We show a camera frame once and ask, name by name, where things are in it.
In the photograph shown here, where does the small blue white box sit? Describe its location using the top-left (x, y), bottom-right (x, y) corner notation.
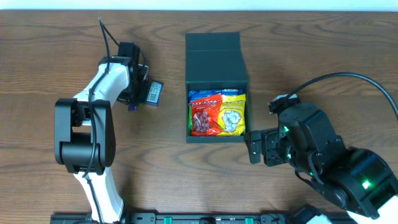
top-left (146, 81), bottom-right (164, 106)

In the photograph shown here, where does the dark blue candy bar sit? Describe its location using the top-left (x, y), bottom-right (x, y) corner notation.
top-left (128, 104), bottom-right (137, 111)

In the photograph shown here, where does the yellow candy bag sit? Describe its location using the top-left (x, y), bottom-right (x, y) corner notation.
top-left (217, 94), bottom-right (246, 136)

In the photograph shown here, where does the red candy bag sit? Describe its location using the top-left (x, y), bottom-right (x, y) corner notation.
top-left (189, 93), bottom-right (223, 136)

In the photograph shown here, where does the long blue snack packet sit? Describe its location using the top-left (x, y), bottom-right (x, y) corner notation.
top-left (188, 89), bottom-right (243, 103)

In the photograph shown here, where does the green Haribo worms bag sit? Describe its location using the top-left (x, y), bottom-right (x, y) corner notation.
top-left (188, 104), bottom-right (193, 135)

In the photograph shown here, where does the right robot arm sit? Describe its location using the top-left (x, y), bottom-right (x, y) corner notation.
top-left (244, 127), bottom-right (397, 221)

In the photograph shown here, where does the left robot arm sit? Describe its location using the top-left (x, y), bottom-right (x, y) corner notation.
top-left (54, 55), bottom-right (149, 223)

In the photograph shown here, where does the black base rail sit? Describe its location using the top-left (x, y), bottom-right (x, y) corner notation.
top-left (49, 212), bottom-right (355, 224)

